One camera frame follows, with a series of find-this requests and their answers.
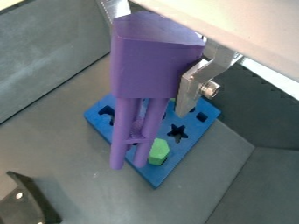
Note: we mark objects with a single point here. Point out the black curved fixture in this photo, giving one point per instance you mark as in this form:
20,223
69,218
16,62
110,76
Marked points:
24,205

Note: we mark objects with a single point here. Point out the blue shape sorting board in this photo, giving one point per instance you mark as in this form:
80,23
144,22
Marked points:
180,132

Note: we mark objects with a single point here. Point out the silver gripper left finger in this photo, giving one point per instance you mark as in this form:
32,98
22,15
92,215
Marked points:
113,9

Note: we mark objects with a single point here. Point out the purple three prong object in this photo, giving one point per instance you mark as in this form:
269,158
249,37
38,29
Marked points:
152,50

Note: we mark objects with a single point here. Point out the short green hexagon peg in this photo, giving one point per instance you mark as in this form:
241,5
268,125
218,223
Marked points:
158,152

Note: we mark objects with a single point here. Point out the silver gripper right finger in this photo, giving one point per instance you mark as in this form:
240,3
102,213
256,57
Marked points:
196,82

